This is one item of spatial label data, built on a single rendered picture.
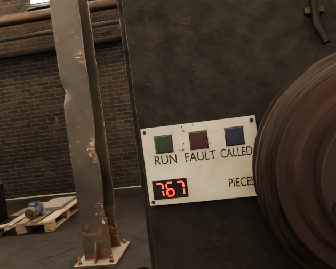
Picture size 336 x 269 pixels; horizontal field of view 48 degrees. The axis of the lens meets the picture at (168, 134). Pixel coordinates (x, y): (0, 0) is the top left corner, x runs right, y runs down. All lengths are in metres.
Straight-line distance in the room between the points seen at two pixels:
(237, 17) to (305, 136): 0.33
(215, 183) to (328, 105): 0.31
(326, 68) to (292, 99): 0.08
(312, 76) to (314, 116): 0.08
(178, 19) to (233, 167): 0.36
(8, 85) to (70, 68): 4.44
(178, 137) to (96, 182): 2.66
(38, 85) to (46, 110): 0.50
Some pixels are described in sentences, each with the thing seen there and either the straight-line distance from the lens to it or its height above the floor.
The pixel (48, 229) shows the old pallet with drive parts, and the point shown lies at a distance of 5.04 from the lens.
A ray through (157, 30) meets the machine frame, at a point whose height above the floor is 1.46.
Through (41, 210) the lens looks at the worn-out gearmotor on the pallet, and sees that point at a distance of 5.34.
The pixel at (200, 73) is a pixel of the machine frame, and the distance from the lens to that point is 0.87.
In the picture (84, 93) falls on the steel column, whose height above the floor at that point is 1.54.
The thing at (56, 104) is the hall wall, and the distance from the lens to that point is 7.43.
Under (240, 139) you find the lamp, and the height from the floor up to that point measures 1.19.
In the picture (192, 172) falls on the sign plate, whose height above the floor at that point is 1.13.
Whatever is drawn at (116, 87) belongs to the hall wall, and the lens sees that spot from 7.05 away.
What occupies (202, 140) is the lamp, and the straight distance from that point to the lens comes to 0.84.
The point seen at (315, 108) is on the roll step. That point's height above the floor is 1.24.
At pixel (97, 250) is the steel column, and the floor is 0.12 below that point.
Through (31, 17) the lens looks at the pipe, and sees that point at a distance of 6.97.
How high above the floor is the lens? 1.27
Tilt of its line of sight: 3 degrees down
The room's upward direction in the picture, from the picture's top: 7 degrees counter-clockwise
